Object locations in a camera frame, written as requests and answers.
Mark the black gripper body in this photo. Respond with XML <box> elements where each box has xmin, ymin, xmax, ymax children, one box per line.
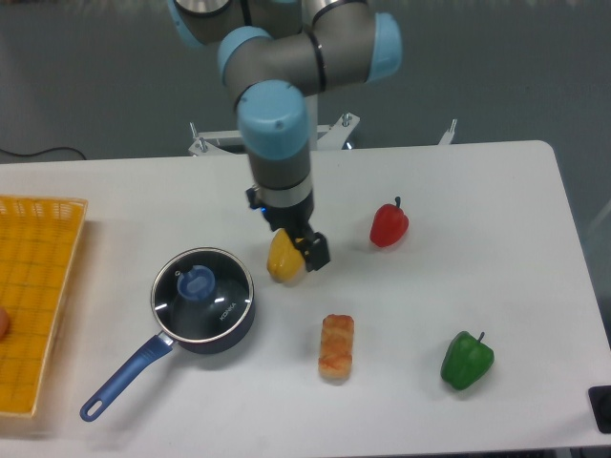
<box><xmin>245</xmin><ymin>186</ymin><xmax>314</xmax><ymax>241</ymax></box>

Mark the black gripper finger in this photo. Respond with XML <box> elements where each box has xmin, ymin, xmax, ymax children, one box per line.
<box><xmin>298</xmin><ymin>232</ymin><xmax>330</xmax><ymax>272</ymax></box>

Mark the glass pot lid blue knob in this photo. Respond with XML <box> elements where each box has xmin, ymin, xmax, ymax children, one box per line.
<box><xmin>151</xmin><ymin>246</ymin><xmax>254</xmax><ymax>344</ymax></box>

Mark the dark blue saucepan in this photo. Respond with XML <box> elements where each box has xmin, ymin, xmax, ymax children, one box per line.
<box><xmin>79</xmin><ymin>247</ymin><xmax>256</xmax><ymax>422</ymax></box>

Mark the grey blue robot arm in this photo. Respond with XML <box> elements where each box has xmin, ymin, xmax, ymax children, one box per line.
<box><xmin>168</xmin><ymin>1</ymin><xmax>403</xmax><ymax>271</ymax></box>

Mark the yellow bell pepper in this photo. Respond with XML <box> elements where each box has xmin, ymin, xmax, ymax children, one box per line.
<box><xmin>266</xmin><ymin>229</ymin><xmax>305</xmax><ymax>283</ymax></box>

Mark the red bell pepper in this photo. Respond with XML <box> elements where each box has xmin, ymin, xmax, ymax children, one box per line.
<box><xmin>369</xmin><ymin>196</ymin><xmax>410</xmax><ymax>248</ymax></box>

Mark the braided bread loaf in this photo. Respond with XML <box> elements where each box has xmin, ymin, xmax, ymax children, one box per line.
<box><xmin>318</xmin><ymin>314</ymin><xmax>354</xmax><ymax>380</ymax></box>

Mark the green bell pepper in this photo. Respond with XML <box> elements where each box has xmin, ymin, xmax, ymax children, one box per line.
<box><xmin>440</xmin><ymin>331</ymin><xmax>495</xmax><ymax>391</ymax></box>

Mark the yellow woven basket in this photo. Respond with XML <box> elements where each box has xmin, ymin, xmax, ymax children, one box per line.
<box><xmin>1</xmin><ymin>195</ymin><xmax>88</xmax><ymax>418</ymax></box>

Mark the black device at table edge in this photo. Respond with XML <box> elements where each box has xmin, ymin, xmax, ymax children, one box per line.
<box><xmin>588</xmin><ymin>385</ymin><xmax>611</xmax><ymax>434</ymax></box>

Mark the white table bracket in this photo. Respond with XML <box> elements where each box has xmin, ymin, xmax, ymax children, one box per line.
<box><xmin>438</xmin><ymin>118</ymin><xmax>457</xmax><ymax>146</ymax></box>

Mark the black floor cable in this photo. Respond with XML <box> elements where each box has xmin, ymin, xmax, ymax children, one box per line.
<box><xmin>0</xmin><ymin>146</ymin><xmax>87</xmax><ymax>160</ymax></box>

